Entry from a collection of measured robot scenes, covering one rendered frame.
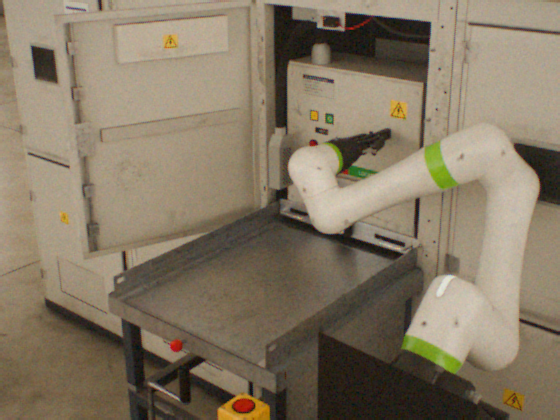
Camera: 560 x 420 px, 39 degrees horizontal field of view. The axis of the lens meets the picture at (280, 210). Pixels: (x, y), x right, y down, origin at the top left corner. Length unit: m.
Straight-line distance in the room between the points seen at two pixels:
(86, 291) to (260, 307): 1.64
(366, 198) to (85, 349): 2.01
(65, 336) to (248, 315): 1.78
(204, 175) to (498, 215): 1.06
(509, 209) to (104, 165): 1.21
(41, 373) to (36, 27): 1.43
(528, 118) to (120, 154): 1.19
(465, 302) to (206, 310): 0.79
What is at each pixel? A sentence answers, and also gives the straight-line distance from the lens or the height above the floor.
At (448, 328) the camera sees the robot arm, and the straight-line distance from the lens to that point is 1.64.
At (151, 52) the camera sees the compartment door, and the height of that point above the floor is 1.45.
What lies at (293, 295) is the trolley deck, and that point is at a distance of 2.23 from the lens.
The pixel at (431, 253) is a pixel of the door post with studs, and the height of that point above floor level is 0.91.
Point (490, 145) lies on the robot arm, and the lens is 1.85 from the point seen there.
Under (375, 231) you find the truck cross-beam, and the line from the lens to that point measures 2.47.
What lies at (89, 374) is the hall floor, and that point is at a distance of 3.51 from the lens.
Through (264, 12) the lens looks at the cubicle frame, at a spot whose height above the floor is 1.54.
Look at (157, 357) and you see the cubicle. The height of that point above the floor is 0.04.
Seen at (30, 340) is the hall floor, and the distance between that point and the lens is 3.81.
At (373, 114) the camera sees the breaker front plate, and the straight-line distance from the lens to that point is 2.37.
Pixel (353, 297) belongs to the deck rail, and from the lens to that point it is 2.14.
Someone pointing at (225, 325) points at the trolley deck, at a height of 0.85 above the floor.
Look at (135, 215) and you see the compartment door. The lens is 2.55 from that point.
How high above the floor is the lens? 1.92
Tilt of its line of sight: 23 degrees down
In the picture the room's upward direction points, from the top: 1 degrees counter-clockwise
